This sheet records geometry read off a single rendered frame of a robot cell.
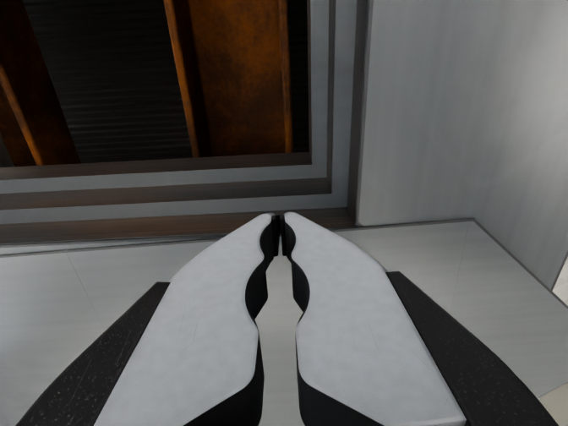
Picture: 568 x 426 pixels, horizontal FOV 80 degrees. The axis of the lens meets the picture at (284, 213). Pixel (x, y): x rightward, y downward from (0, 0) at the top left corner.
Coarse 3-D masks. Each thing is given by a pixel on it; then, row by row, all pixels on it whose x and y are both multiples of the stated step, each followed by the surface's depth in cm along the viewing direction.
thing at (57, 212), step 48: (336, 0) 11; (336, 48) 12; (336, 96) 13; (336, 144) 14; (0, 192) 17; (48, 192) 16; (96, 192) 16; (144, 192) 16; (192, 192) 16; (240, 192) 15; (288, 192) 15; (336, 192) 15; (0, 240) 14; (48, 240) 14; (96, 240) 14; (144, 240) 14
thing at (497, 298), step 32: (480, 224) 13; (480, 256) 14; (512, 256) 14; (480, 288) 15; (512, 288) 15; (544, 288) 15; (480, 320) 16; (512, 320) 16; (544, 320) 16; (512, 352) 17; (544, 352) 17; (544, 384) 18
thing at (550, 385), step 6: (564, 348) 17; (564, 354) 17; (558, 360) 18; (564, 360) 18; (558, 366) 18; (564, 366) 18; (552, 372) 18; (558, 372) 18; (564, 372) 18; (552, 378) 18; (558, 378) 18; (564, 378) 18; (546, 384) 18; (552, 384) 18; (558, 384) 18; (564, 384) 18; (546, 390) 19; (552, 390) 19; (540, 396) 19
